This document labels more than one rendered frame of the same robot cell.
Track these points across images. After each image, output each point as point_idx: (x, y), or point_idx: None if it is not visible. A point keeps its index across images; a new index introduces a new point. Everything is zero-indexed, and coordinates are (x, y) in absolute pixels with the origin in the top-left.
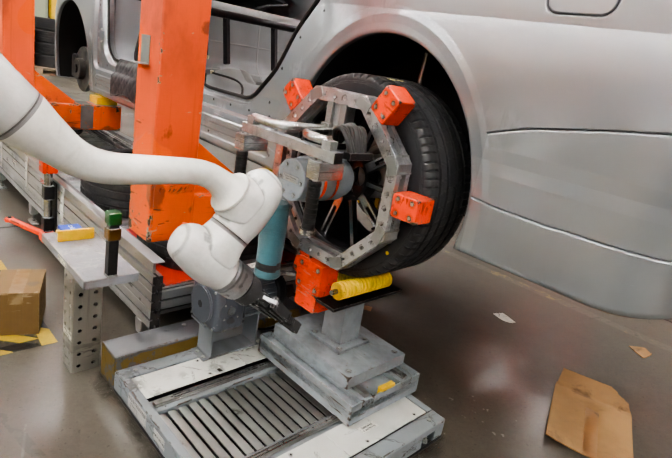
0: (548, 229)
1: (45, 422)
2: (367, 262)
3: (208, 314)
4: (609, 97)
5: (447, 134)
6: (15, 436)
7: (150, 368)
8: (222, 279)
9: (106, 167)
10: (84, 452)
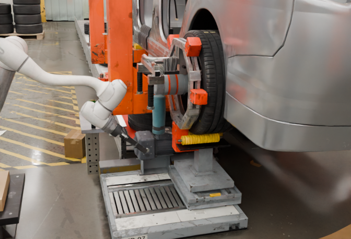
0: (243, 106)
1: (69, 189)
2: (196, 126)
3: (136, 151)
4: (253, 38)
5: None
6: (57, 192)
7: (115, 175)
8: (100, 123)
9: (50, 80)
10: (78, 201)
